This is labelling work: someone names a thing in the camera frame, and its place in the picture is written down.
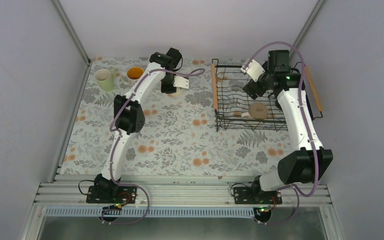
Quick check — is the cream white mug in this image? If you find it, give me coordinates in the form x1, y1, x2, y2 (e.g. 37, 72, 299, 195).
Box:
167, 88, 185, 98

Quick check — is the beige brown mug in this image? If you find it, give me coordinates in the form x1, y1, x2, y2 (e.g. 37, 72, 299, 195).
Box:
240, 102, 269, 120

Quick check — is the floral patterned white mug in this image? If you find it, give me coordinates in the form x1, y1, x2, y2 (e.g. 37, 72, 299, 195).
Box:
120, 66, 144, 83

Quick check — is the light green mug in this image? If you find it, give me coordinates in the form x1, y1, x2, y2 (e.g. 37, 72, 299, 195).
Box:
94, 68, 116, 92

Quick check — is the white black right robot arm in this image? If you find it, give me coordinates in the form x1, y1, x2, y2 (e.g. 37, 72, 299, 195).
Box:
241, 50, 333, 204

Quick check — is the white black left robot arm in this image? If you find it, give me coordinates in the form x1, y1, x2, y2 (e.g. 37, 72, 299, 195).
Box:
100, 47, 183, 183

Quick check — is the floral patterned table mat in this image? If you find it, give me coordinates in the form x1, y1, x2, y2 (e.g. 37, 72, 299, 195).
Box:
60, 57, 293, 176

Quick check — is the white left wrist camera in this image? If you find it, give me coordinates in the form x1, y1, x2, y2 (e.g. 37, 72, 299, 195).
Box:
173, 76, 190, 90

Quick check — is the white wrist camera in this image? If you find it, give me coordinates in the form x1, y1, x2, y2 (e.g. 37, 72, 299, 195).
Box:
173, 76, 190, 90
240, 58, 266, 82

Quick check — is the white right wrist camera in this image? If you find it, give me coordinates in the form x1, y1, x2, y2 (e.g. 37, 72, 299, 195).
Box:
240, 58, 266, 82

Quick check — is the black wire dish rack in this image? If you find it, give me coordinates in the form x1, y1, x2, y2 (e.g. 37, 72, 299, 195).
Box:
211, 58, 324, 133

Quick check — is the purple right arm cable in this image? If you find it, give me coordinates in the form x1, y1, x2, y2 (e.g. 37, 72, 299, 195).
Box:
243, 41, 320, 226

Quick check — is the right aluminium corner post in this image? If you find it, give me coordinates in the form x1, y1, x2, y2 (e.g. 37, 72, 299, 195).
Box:
292, 0, 326, 48

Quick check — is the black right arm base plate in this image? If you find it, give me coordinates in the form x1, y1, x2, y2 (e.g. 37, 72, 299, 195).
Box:
232, 186, 283, 205

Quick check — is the aluminium corner frame post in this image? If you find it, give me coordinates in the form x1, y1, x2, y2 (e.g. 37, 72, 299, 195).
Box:
52, 0, 91, 67

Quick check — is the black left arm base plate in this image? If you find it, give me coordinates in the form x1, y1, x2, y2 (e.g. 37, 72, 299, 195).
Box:
85, 185, 137, 205

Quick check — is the aluminium mounting rail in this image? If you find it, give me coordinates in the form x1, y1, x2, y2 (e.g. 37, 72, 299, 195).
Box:
32, 174, 333, 208

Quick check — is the grey slotted cable duct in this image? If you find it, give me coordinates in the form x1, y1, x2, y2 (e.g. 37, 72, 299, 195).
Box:
43, 206, 255, 218

